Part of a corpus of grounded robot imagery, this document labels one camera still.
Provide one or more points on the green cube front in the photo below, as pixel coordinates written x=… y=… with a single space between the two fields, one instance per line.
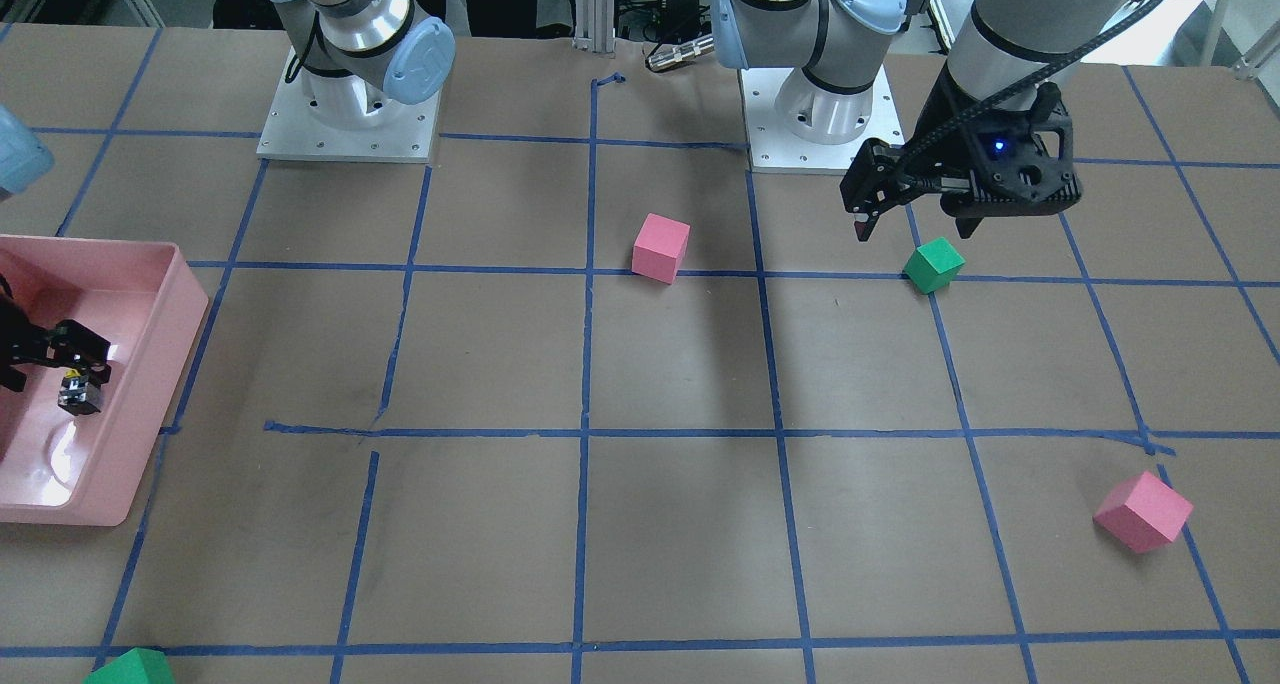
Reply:
x=933 y=265

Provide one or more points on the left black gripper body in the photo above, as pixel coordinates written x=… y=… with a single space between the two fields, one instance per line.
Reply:
x=944 y=127

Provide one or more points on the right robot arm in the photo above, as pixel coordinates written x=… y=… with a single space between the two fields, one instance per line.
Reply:
x=394 y=47

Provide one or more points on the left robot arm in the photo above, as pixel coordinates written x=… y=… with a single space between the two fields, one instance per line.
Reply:
x=1003 y=47

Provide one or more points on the yellow push button switch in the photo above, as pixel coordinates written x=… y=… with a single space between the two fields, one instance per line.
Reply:
x=80 y=392

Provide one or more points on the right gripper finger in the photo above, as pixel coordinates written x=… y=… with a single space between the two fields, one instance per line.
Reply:
x=78 y=347

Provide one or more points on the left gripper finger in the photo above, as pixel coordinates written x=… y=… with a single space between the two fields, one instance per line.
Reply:
x=865 y=221
x=967 y=225

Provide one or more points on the pink plastic bin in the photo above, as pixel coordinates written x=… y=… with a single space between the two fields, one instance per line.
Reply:
x=142 y=297

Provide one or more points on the pink cube near left gripper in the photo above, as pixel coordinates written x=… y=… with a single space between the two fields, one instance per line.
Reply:
x=1144 y=513

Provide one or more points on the aluminium frame post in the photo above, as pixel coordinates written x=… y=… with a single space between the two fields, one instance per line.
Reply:
x=594 y=26

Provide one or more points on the green cube near right gripper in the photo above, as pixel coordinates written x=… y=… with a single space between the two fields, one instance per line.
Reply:
x=138 y=665

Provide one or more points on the pink cube centre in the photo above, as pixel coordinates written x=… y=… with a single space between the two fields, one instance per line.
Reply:
x=659 y=248

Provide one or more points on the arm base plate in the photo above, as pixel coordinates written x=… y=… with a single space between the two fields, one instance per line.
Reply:
x=825 y=124
x=346 y=120

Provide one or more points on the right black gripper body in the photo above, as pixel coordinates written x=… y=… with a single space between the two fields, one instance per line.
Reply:
x=28 y=348

